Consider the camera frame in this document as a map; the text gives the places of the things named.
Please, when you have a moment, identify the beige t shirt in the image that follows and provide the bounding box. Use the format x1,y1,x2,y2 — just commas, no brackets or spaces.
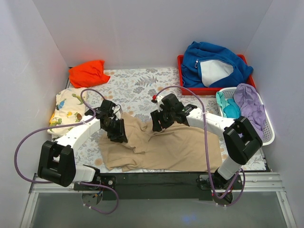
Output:
99,113,222,172

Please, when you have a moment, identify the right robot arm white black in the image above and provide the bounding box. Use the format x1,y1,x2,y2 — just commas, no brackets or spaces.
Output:
151,93,263,189

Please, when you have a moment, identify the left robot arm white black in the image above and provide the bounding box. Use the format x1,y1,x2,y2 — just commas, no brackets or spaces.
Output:
38,100,128,190

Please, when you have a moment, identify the red plastic tray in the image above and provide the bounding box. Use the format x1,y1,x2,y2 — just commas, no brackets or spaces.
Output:
177,55,256,95

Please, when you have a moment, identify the dinosaur print folded t shirt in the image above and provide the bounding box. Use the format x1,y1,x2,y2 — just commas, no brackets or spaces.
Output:
49,88,86,127

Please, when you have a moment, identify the blue white hoodie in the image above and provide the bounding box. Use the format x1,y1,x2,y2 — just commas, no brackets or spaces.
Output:
180,41,253,88

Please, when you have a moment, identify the orange folded t shirt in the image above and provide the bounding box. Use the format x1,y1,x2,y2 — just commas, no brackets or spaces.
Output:
68,60,110,88

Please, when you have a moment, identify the teal t shirt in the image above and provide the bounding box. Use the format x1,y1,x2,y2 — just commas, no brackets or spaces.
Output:
216,92,241,119

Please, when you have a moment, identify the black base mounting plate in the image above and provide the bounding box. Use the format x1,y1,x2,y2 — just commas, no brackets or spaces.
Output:
73,172,243,202

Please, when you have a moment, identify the purple t shirt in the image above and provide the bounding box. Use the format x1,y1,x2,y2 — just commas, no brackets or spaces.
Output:
234,83,266,139

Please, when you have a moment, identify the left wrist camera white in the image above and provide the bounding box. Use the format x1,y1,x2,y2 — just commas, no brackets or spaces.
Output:
114,104,122,118

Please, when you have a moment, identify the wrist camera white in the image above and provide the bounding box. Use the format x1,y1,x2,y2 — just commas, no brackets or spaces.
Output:
114,104,122,118
152,95,164,112

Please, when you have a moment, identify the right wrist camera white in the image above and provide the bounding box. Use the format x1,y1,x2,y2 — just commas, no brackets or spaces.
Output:
152,95,164,112

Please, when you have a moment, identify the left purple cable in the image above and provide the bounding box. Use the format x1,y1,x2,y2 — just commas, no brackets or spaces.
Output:
14,88,119,215

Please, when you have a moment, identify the purple cable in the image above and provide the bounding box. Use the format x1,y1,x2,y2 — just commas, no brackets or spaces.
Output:
152,85,247,208
14,88,119,215

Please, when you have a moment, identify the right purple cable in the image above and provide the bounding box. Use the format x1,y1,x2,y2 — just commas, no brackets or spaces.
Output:
152,85,247,208

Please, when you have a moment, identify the aluminium frame rail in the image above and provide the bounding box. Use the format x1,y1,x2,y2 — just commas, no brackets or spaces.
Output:
20,183,81,228

